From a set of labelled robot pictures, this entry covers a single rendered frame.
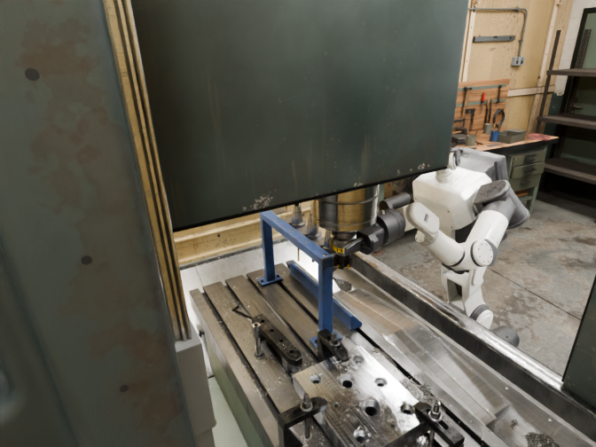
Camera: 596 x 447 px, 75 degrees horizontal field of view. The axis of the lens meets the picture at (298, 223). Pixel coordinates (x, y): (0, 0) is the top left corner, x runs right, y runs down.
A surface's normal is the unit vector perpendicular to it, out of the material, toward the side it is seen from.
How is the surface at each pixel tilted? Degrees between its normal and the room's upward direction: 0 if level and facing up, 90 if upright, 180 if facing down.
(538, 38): 90
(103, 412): 90
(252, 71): 90
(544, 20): 90
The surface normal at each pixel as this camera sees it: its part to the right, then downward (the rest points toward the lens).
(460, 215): -0.25, 0.58
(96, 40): 0.70, 0.27
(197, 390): 0.49, 0.34
